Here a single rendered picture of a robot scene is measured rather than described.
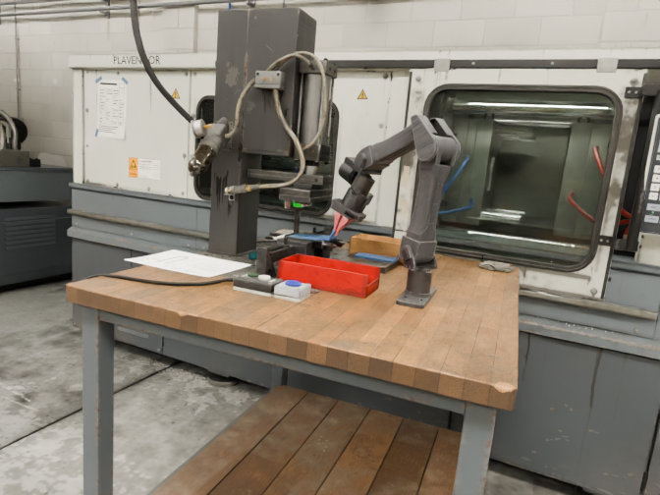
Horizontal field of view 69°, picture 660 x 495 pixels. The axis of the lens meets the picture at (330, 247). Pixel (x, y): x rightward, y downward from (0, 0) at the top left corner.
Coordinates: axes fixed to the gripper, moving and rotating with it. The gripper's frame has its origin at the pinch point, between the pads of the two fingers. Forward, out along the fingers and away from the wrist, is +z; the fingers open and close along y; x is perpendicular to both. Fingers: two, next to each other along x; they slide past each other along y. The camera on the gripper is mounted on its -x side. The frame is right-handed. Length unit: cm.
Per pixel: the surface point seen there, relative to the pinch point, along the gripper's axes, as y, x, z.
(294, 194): 14.1, 9.2, -5.4
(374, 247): -8.4, -24.0, 3.9
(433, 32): 85, -275, -105
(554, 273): -65, -55, -17
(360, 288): -19.4, 24.4, 1.2
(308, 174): 16.3, 0.5, -11.1
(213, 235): 34.4, 5.2, 22.0
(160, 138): 127, -70, 30
